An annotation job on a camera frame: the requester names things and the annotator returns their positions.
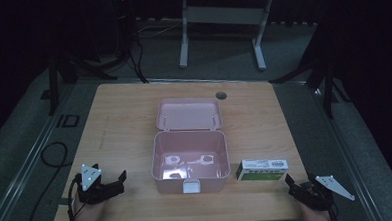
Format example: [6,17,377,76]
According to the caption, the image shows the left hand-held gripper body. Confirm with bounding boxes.
[73,162,123,207]

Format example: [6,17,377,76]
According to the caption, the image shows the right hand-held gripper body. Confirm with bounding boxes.
[287,173,356,214]

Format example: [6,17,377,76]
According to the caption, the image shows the white and green medicine box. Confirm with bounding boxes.
[234,157,290,184]

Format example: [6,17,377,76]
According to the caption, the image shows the pink plastic storage box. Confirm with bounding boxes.
[147,95,233,196]

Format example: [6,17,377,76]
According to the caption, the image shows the person's right hand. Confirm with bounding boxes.
[300,203,333,221]

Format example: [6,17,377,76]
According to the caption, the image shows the person's left hand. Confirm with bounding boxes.
[69,194,107,221]

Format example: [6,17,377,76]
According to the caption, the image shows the black metal stand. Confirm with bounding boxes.
[44,40,119,117]
[266,27,352,122]

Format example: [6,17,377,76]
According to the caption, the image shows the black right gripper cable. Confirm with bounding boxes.
[327,199,341,221]

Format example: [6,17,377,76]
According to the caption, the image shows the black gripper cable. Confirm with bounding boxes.
[327,199,341,221]
[65,174,85,221]

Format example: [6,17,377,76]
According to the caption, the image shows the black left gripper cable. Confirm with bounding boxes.
[65,174,85,221]

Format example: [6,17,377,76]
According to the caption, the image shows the black floor cable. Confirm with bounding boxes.
[23,141,73,221]

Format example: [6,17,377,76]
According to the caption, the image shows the black hanging cables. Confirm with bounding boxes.
[126,32,150,85]

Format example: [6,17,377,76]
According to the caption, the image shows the white floor cable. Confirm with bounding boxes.
[135,21,184,39]

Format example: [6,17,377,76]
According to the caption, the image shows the white metal table frame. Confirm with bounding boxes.
[176,0,278,75]

